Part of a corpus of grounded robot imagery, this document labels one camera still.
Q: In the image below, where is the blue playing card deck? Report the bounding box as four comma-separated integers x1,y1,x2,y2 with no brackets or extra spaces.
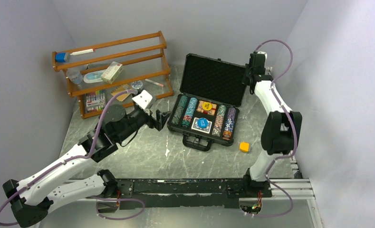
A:
191,117,212,133

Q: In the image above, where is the blue small blind button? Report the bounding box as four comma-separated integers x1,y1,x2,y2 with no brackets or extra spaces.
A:
197,118,209,129

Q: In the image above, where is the black poker set case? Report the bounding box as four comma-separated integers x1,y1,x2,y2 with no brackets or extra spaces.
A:
167,53,246,152

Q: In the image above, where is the yellow big blind button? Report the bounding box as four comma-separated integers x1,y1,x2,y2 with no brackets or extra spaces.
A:
202,102,212,111

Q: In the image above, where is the white dealer button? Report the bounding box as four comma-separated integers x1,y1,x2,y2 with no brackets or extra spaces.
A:
239,142,250,153

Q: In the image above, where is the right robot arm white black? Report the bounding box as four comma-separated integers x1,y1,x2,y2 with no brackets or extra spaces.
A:
242,51,302,197

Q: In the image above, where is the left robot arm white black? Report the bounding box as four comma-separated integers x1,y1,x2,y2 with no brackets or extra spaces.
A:
3,104,170,228

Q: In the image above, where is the marker pen set pack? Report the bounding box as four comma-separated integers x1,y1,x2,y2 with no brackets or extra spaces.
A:
85,89,106,113

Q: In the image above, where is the green chip stack row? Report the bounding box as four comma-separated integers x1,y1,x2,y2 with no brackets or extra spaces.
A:
171,95,188,125

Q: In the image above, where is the light blue red chip row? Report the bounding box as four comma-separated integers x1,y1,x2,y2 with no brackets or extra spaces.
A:
182,97,198,128

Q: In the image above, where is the white pink pen lower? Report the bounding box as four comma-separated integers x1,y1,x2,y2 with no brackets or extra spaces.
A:
145,78,164,87

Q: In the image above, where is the red playing card deck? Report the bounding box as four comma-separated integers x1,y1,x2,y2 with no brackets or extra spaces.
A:
196,100,217,116

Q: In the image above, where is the cleaning gel jar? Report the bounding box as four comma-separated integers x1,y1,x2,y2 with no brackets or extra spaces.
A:
131,80,144,92

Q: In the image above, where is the yellow notepad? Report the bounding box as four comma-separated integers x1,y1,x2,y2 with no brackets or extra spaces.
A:
110,85,134,102

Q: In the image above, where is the green orange chip row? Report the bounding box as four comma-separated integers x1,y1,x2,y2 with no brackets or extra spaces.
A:
212,105,226,137

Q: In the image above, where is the orange wooden shelf rack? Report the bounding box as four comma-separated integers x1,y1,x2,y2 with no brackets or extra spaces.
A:
52,31,174,119

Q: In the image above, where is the white green carton box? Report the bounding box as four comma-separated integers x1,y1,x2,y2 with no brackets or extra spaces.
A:
101,62,123,84

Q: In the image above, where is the oval light blue dish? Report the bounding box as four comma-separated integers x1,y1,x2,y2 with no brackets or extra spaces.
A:
83,70,105,84

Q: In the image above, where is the clear plastic bottle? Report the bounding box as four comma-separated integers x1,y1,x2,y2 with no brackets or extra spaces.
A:
66,68,83,85

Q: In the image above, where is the white red pen top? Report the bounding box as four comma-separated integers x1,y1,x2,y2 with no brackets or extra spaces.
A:
70,48,95,56

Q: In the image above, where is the blue white eraser block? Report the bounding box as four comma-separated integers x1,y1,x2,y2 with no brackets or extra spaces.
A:
54,52,71,63

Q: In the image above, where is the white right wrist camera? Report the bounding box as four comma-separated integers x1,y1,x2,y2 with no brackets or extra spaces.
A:
257,51,267,56

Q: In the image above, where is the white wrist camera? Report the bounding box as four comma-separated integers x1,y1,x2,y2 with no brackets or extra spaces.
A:
132,90,156,110
257,51,267,56

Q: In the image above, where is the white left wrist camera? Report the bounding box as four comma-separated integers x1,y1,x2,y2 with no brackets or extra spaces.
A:
132,90,156,110

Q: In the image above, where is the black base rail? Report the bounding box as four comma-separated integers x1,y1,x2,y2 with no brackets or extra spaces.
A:
98,176,272,210

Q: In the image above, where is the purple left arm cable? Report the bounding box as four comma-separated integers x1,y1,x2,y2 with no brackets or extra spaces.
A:
0,88,139,227

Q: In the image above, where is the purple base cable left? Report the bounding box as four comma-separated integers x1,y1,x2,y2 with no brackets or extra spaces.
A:
93,196,146,221

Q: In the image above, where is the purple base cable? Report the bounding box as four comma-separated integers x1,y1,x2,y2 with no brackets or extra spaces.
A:
244,176,294,219
93,196,146,221

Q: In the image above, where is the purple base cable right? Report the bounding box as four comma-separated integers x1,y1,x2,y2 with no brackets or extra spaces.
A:
244,176,294,219

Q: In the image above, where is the aluminium frame rail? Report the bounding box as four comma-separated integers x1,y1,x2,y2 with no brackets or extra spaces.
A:
264,66,316,200

